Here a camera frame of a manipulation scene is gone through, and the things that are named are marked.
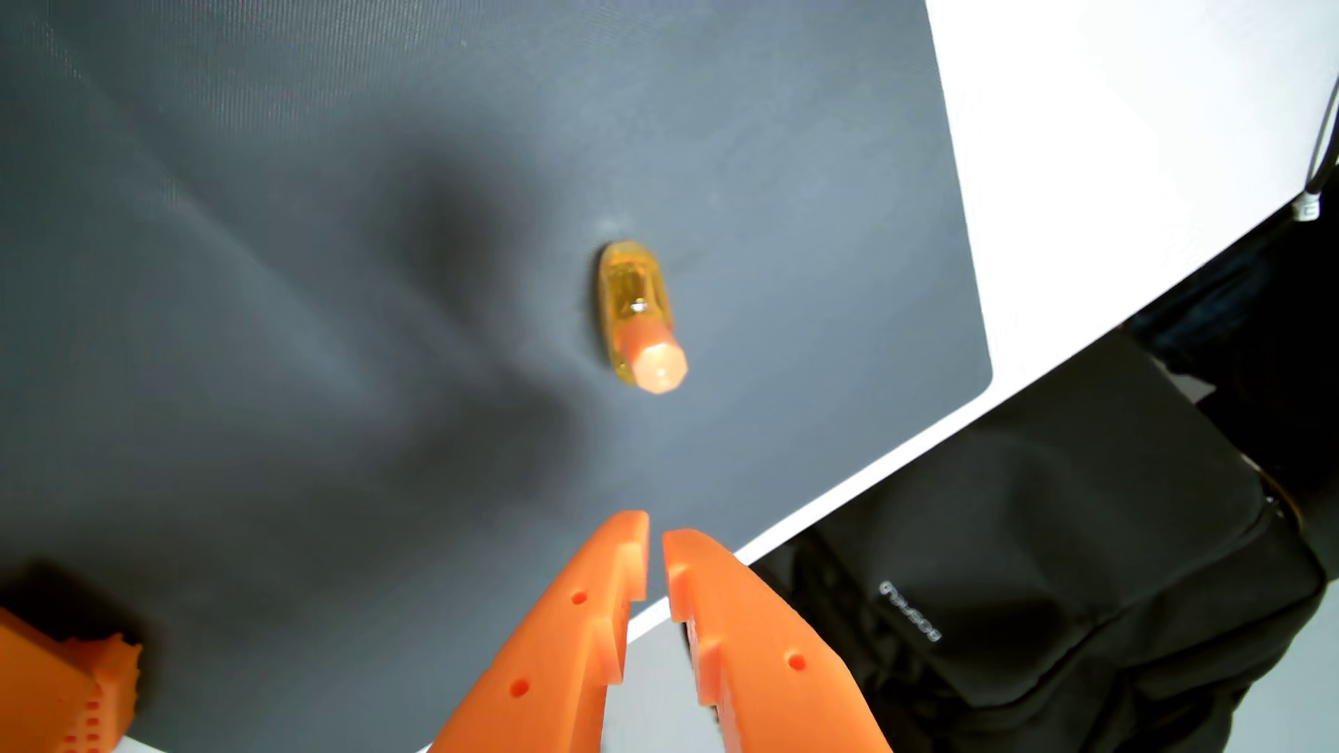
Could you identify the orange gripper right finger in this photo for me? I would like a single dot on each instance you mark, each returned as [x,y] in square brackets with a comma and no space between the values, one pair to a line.
[764,659]

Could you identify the black fabric bag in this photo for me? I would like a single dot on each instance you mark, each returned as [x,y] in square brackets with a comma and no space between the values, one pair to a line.
[1046,544]

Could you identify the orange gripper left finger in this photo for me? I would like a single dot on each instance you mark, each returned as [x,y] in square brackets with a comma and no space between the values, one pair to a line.
[554,648]

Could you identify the person's body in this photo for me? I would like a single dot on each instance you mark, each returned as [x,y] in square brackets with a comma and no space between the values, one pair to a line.
[1276,345]

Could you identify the grey textured desk mat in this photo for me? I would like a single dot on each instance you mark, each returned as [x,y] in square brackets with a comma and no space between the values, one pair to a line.
[314,261]

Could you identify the yellow eyedrops bottle orange cap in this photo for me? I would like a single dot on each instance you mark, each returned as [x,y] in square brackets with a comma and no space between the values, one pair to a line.
[640,314]

